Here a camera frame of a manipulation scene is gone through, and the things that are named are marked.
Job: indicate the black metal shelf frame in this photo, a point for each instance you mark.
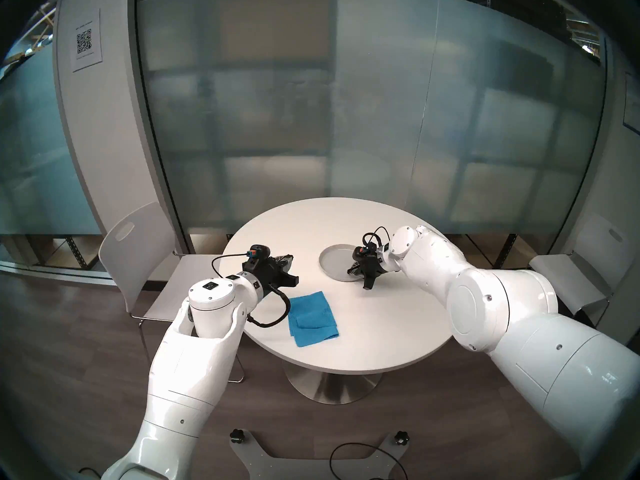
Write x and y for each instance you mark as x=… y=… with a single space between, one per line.
x=507 y=249
x=71 y=254

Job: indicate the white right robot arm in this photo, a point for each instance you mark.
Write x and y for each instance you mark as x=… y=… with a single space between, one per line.
x=500 y=304

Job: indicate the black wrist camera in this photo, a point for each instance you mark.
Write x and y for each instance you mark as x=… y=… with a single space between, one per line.
x=361 y=252
x=259 y=251

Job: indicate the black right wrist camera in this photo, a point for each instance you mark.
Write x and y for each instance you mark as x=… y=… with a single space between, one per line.
x=361 y=252

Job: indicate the white plastic chair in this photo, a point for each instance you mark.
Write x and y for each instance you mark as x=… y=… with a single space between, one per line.
x=137 y=244
x=595 y=274

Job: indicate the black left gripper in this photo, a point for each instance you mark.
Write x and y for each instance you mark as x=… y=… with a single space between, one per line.
x=265 y=274

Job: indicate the blue cloth napkin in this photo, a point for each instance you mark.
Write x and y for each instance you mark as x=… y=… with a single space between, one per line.
x=312 y=321

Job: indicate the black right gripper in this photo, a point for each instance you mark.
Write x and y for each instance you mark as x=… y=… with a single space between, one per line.
x=371 y=268

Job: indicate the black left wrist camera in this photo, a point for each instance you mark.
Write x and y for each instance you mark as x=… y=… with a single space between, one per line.
x=259 y=251

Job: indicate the grey round plate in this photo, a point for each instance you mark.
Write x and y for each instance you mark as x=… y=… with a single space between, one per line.
x=335 y=261

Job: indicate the brushed steel table base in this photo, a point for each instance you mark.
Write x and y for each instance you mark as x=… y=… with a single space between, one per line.
x=332 y=386

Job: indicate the black star knob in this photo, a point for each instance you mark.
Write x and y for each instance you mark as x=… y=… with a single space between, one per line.
x=237 y=435
x=401 y=438

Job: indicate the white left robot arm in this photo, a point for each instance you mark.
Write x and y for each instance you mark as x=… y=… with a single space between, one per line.
x=190 y=364

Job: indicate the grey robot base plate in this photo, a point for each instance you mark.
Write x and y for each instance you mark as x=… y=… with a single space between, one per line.
x=310 y=466

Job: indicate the white QR code sign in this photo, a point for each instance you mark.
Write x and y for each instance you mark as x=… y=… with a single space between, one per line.
x=87 y=41

